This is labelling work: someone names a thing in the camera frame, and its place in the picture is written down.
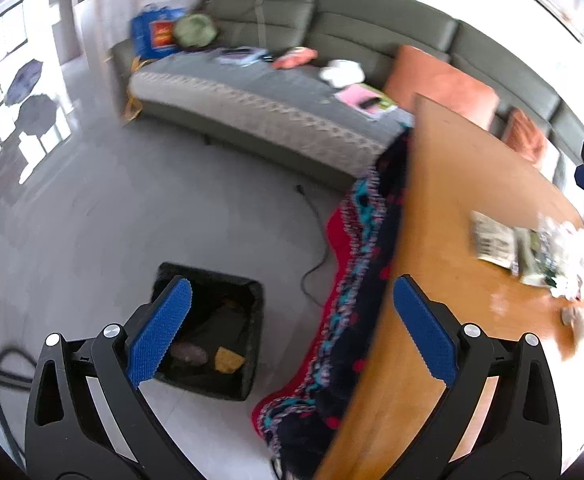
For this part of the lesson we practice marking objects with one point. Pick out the large orange cushion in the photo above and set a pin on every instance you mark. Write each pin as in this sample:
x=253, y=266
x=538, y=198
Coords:
x=442, y=85

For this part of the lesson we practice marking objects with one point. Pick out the small orange cushion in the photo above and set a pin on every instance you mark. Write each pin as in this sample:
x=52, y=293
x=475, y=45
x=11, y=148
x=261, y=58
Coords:
x=527, y=135

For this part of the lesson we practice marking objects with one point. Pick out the grey green sofa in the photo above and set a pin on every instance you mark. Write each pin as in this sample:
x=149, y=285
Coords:
x=372, y=25

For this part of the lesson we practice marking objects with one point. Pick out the small pale wrapper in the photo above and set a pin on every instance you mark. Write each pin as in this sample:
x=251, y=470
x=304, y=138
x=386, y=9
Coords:
x=574, y=317

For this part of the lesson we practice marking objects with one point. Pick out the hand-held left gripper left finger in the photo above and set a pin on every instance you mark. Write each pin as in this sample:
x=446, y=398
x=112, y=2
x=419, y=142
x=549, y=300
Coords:
x=159, y=330

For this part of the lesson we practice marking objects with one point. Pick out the light blue papers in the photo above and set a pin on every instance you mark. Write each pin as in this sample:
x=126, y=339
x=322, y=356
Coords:
x=242, y=55

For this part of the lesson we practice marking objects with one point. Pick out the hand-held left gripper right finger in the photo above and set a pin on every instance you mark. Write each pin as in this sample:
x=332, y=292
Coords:
x=424, y=330

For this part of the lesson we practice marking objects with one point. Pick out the yellow scrap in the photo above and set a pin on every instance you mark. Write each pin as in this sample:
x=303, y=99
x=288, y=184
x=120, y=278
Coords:
x=228, y=360

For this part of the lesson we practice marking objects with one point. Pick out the clear plastic bag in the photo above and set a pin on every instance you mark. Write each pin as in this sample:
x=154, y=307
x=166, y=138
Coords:
x=569, y=255

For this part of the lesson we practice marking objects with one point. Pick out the grey sofa seat cover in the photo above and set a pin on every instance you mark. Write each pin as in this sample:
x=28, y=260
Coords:
x=222, y=80

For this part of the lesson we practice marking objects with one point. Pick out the dark blue umbrella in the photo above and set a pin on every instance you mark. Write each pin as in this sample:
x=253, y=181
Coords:
x=24, y=80

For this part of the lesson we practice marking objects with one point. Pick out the orange cloth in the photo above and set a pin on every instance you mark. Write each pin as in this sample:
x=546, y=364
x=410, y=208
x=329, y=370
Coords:
x=294, y=57

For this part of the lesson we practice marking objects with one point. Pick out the blue shopping bag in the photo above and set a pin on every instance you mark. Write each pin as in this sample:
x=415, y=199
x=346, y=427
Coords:
x=147, y=35

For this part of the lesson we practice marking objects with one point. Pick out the printed newspaper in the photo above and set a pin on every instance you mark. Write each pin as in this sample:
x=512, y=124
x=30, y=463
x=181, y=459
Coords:
x=494, y=245

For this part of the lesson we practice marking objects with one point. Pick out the brown pink scrap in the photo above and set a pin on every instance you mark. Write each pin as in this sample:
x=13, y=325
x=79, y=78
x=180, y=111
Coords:
x=189, y=352

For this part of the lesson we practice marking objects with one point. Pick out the black trash bin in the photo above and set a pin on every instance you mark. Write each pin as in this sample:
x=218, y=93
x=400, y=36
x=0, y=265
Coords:
x=242, y=320

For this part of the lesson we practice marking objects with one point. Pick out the red and dark knit blanket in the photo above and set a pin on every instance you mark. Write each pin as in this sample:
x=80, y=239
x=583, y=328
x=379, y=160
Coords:
x=367, y=240

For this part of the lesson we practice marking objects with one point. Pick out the pink book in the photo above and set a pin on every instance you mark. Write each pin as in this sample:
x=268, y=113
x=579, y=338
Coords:
x=354, y=96

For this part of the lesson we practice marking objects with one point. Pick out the green hat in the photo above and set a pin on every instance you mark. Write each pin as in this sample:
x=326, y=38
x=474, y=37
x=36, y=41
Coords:
x=195, y=30

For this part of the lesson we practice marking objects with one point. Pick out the green booklet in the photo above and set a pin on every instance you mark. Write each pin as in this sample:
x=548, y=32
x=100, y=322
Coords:
x=386, y=102

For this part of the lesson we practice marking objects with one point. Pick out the white cloth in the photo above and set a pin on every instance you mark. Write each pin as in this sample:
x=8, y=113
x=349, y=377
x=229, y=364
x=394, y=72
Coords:
x=342, y=72

